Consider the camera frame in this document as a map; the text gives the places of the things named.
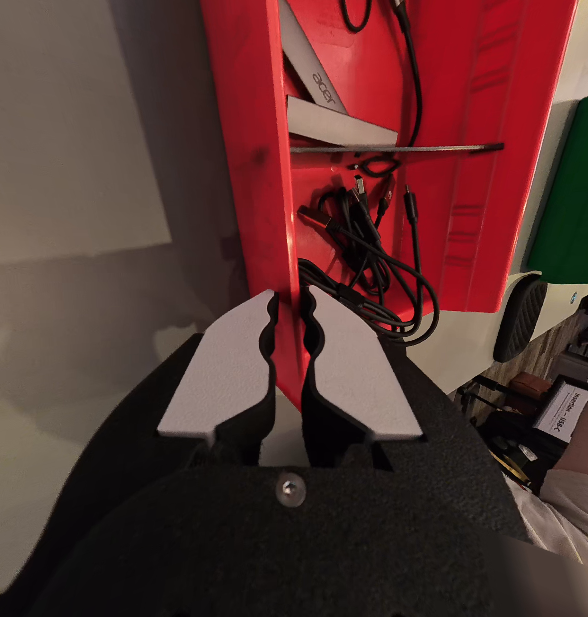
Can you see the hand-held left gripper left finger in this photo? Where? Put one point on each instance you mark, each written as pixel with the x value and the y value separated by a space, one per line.
pixel 226 376

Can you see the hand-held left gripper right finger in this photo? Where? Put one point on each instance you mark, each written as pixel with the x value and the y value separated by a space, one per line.
pixel 361 381

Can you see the red plastic bin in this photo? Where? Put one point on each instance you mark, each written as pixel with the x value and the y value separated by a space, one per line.
pixel 246 120

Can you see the green plastic bin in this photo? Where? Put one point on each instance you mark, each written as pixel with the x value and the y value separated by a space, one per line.
pixel 573 193

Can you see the black box with white label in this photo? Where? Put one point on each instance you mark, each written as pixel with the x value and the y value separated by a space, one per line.
pixel 564 409

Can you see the round desk button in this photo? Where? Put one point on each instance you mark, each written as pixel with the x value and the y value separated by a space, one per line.
pixel 572 298

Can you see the black bin divider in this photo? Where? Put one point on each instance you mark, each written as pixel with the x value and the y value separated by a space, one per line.
pixel 419 148

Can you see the person's light shirt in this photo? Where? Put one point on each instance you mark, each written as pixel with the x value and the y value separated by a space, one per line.
pixel 564 511

